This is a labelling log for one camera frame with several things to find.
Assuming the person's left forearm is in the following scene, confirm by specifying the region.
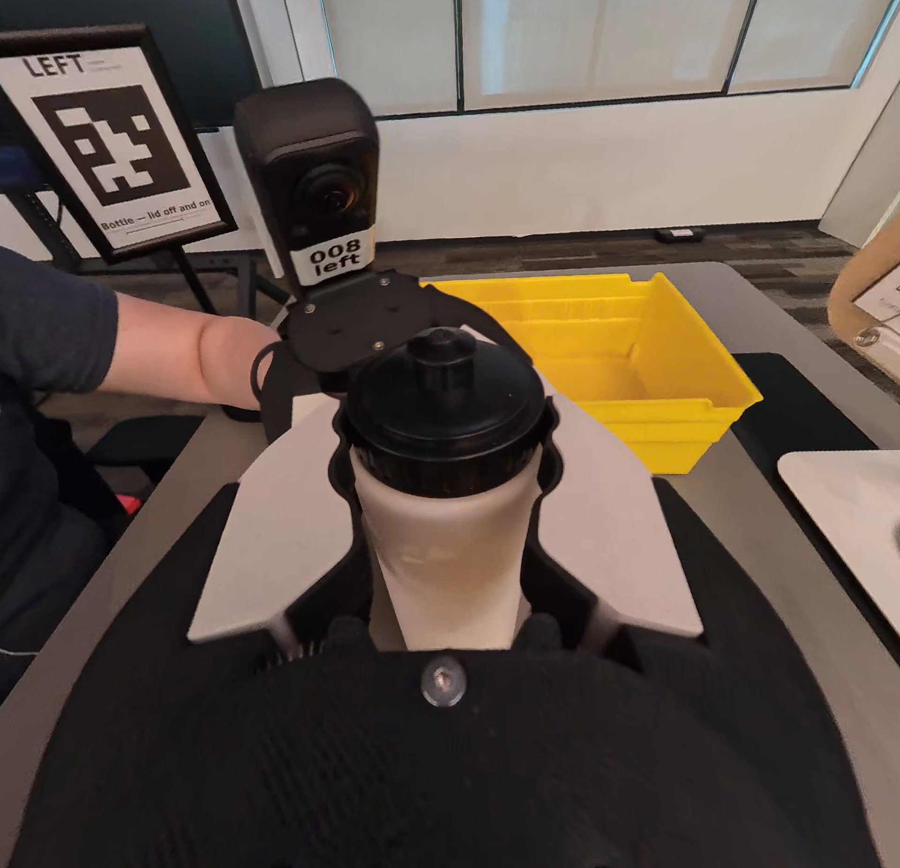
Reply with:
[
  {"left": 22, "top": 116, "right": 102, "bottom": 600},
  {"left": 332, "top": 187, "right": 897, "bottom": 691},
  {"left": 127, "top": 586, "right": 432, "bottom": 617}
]
[{"left": 106, "top": 292, "right": 282, "bottom": 409}]

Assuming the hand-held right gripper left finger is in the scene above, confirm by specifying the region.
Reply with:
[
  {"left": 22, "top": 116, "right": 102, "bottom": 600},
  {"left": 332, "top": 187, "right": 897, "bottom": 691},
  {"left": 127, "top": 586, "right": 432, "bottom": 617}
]
[{"left": 187, "top": 397, "right": 374, "bottom": 644}]

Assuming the black bottle lid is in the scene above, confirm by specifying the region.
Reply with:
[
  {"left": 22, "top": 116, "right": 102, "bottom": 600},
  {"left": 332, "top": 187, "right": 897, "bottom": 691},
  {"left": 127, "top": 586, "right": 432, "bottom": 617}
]
[{"left": 341, "top": 329, "right": 552, "bottom": 499}]

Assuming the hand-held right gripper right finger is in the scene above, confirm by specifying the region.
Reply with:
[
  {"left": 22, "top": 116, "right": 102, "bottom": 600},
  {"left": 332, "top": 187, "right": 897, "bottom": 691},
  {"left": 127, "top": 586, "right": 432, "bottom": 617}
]
[{"left": 524, "top": 395, "right": 704, "bottom": 641}]

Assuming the white plastic bottle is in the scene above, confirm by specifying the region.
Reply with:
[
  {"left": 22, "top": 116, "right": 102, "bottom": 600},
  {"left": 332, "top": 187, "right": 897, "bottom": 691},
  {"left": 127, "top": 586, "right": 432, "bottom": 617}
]
[{"left": 349, "top": 454, "right": 544, "bottom": 651}]

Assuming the sign on black easel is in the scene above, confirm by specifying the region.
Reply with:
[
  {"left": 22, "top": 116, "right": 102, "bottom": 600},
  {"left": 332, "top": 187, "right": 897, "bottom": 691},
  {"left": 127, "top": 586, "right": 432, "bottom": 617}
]
[{"left": 0, "top": 25, "right": 261, "bottom": 314}]

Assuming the yellow plastic bin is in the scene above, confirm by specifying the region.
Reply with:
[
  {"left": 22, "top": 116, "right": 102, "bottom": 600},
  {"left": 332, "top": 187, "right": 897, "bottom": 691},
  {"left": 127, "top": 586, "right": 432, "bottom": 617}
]
[{"left": 422, "top": 272, "right": 765, "bottom": 475}]

